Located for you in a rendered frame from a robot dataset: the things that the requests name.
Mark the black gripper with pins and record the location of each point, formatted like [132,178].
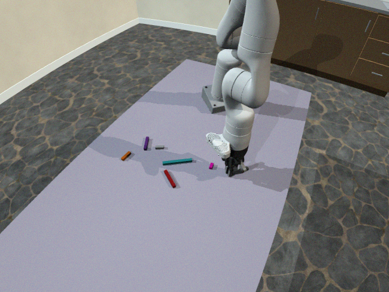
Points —
[236,158]

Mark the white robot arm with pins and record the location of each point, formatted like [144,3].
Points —
[253,27]

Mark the turquoise rod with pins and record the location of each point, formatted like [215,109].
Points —
[172,162]

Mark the orange rectangular bar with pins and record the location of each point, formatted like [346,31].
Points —
[126,156]

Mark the dark red rod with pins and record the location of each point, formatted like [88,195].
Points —
[169,178]

